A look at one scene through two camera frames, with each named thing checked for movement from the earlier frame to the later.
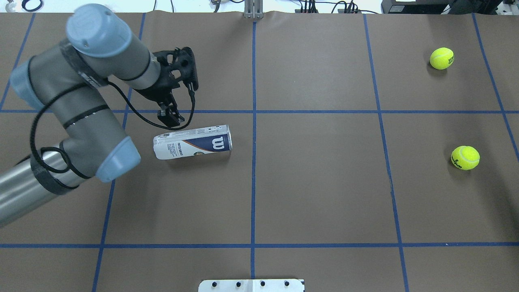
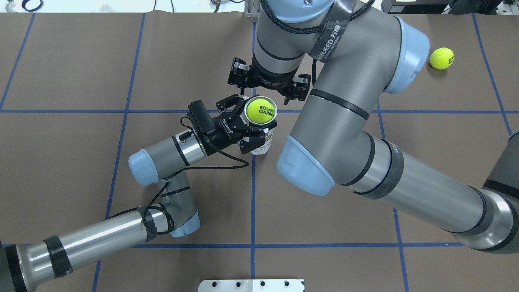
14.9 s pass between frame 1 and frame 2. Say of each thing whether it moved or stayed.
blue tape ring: stayed
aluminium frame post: stayed
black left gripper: moved
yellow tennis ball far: stayed
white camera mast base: stayed
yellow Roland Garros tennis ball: moved
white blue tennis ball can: moved
